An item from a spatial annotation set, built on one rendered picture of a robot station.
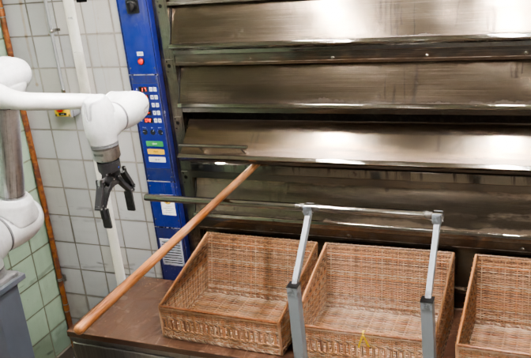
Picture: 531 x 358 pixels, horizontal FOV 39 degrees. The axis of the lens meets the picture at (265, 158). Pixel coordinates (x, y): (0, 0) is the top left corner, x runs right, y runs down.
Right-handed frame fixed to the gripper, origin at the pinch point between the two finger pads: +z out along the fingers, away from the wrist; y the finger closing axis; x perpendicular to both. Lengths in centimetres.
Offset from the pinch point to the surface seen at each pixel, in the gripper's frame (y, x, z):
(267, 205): -51, 29, 17
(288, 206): -51, 38, 18
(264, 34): -89, 19, -41
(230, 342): -37, 11, 73
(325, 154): -83, 42, 8
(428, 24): -91, 85, -42
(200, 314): -37, 0, 62
